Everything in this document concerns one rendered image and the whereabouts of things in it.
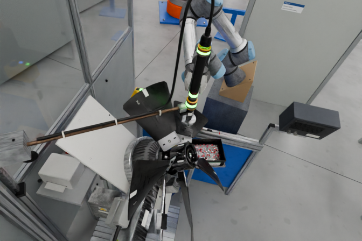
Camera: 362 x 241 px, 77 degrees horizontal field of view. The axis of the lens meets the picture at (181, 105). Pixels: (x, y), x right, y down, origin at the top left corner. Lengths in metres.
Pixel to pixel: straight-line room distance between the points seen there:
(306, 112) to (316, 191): 1.50
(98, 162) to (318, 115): 1.17
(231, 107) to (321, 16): 1.53
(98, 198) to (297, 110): 1.18
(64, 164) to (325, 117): 1.43
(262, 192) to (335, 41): 1.75
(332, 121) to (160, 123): 0.97
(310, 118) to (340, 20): 1.60
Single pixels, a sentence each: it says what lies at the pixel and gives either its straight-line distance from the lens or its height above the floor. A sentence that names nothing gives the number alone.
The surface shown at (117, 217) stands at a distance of 0.98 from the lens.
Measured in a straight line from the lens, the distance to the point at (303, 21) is 2.77.
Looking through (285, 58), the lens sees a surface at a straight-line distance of 2.96.
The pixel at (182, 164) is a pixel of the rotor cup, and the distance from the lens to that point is 1.00.
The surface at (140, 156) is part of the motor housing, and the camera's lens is 1.08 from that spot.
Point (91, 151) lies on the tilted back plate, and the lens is 1.00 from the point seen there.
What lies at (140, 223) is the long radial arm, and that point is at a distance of 1.00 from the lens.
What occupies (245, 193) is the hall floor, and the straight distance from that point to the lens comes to 2.45.
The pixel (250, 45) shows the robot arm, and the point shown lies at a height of 1.40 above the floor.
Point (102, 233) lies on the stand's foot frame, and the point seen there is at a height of 0.08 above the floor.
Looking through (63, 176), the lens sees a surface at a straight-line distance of 1.31.
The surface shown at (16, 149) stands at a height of 1.47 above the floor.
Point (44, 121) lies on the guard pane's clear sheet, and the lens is 1.37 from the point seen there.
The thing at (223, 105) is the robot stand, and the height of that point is 0.98.
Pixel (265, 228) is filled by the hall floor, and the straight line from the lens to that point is 2.40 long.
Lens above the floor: 2.09
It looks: 46 degrees down
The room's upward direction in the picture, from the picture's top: 10 degrees clockwise
